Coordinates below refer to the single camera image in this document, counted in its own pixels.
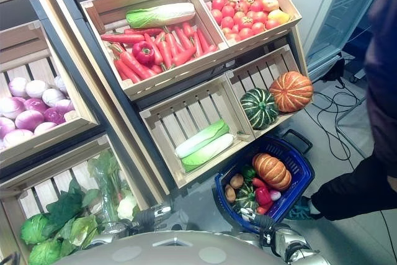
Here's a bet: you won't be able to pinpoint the brown potato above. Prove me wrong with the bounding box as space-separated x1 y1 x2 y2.
224 184 237 203
229 174 245 190

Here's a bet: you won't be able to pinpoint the light green lettuce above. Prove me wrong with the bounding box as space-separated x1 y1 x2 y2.
68 214 99 247

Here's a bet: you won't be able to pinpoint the small orange pumpkin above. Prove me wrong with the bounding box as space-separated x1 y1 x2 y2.
251 152 293 192

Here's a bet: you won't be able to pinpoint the wooden crate with carrots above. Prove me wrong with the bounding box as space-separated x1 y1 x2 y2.
79 0 230 101

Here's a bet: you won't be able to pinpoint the thin black cable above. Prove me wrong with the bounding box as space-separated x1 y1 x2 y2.
378 209 397 265

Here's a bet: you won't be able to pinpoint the long napa cabbage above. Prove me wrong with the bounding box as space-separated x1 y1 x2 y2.
125 2 196 29

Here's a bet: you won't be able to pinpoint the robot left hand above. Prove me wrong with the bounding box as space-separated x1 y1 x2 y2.
132 204 186 233

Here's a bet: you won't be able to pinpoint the wooden crate with onions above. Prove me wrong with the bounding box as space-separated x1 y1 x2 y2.
0 19 100 163

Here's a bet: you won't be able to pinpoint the yellow orange peach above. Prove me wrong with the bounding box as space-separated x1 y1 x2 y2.
267 9 291 25

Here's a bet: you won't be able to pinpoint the large orange pumpkin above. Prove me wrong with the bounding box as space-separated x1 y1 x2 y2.
269 71 314 114

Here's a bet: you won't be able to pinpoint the wooden crate with pumpkins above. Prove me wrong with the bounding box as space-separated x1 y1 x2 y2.
225 44 311 139

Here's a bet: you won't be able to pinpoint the wooden crate with leafy greens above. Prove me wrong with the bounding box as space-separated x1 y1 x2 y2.
0 134 150 265

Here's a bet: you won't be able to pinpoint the greens in clear plastic bag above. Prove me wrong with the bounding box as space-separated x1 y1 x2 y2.
87 149 131 223

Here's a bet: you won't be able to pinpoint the red bell pepper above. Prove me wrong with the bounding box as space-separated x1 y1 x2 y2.
132 40 155 66
254 186 272 207

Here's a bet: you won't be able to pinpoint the green bell pepper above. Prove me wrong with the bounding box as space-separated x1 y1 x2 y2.
241 165 257 182

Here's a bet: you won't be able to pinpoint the small green striped pumpkin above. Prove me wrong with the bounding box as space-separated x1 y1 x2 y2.
233 182 260 215

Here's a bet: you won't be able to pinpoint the silver robot torso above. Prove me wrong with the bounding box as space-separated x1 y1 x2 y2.
52 230 282 265

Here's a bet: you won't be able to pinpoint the dark green leafy vegetable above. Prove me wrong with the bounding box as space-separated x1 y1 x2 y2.
46 179 100 232

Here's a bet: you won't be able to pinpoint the blue plastic shopping basket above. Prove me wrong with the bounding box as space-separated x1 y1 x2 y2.
214 128 316 235

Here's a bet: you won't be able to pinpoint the person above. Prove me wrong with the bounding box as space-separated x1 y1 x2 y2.
284 0 397 223

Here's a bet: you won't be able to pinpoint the black box on floor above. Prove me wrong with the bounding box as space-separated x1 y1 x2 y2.
322 56 346 82

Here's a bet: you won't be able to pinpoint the pink orange peach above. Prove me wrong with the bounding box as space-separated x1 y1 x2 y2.
262 0 280 12

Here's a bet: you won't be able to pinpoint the white cauliflower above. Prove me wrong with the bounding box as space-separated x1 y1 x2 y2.
117 195 138 221

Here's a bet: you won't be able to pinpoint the green round cabbage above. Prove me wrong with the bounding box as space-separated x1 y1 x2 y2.
20 213 52 245
29 238 63 265

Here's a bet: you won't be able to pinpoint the glass door display fridge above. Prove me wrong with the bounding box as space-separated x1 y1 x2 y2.
305 0 394 83

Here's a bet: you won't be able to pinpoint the large green striped pumpkin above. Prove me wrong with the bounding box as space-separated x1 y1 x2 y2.
239 87 279 131

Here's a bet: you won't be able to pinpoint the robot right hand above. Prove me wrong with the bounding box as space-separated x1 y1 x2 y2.
239 207 279 233

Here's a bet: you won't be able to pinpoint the wooden crate with napa cabbages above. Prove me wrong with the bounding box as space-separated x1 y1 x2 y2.
139 74 256 189

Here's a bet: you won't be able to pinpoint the black floor cable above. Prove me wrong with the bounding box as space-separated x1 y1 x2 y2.
309 75 368 162

